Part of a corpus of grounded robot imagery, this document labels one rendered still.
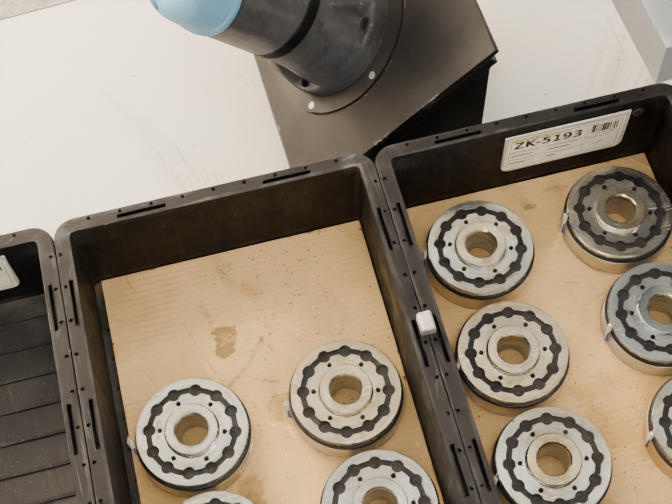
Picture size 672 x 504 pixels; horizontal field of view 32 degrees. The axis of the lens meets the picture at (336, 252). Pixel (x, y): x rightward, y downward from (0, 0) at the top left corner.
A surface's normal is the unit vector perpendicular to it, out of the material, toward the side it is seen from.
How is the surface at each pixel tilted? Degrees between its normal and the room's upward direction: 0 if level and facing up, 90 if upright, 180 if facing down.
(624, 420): 0
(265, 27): 85
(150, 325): 0
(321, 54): 73
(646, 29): 92
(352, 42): 57
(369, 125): 43
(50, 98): 0
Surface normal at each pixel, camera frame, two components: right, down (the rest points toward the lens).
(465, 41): -0.68, -0.16
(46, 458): -0.03, -0.46
